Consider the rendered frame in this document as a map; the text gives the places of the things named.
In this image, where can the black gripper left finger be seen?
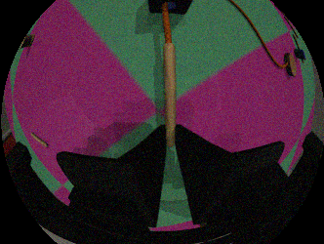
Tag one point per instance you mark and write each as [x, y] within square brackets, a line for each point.
[137, 174]

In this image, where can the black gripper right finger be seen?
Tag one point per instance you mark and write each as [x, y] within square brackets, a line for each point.
[208, 171]

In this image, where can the blue square block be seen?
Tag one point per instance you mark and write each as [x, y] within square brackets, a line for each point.
[179, 7]

